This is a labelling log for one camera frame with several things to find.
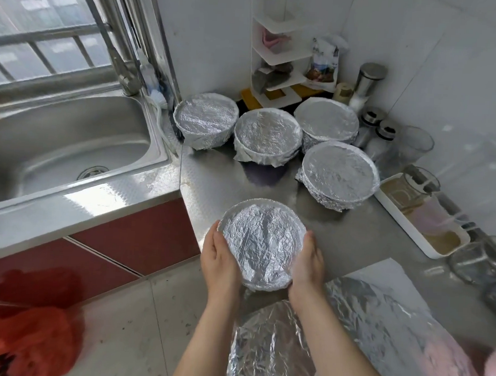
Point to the white rectangular tray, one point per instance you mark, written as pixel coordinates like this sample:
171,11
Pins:
394,217

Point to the white corner shelf rack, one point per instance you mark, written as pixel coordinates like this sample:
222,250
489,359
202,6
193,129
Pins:
279,45

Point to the person's right hand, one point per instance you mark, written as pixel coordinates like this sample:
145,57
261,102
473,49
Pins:
310,276

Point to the person's left hand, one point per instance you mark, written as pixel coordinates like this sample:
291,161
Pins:
220,271

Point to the stainless steel sink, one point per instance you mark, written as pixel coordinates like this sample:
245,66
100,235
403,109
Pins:
55,147

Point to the metal window railing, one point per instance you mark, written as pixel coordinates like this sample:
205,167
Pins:
48,41

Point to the foil-covered bowl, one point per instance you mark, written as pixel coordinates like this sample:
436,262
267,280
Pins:
267,134
206,117
338,172
262,240

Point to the red plastic bag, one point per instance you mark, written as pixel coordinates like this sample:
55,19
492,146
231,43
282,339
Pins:
24,344

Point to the small white tan-capped bottle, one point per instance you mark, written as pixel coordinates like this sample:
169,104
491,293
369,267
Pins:
343,92

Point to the colourful snack packet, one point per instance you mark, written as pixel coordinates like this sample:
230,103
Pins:
325,61

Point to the red kitchen cabinet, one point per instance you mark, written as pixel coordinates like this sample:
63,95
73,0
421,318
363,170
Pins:
138,234

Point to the foil-wrapped bowl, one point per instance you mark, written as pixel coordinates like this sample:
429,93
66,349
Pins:
326,119

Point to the stack of aluminium foil sheets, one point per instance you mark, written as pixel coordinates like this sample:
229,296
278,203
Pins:
390,326

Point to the white dish brush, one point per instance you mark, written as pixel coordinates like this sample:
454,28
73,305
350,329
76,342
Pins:
152,88

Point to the white shaker with black lid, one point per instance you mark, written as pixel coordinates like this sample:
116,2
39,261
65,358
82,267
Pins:
372,120
385,135

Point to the person's left forearm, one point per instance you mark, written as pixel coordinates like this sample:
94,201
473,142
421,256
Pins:
206,345

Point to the person's right forearm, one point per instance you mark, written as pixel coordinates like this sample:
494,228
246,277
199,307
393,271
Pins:
339,352

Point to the steel faucet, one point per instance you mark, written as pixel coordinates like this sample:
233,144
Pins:
118,50

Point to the tall white steel-capped bottle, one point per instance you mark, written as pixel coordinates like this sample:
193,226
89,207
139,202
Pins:
370,78

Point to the pink translucent cup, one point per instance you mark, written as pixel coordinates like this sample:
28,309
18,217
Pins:
431,216

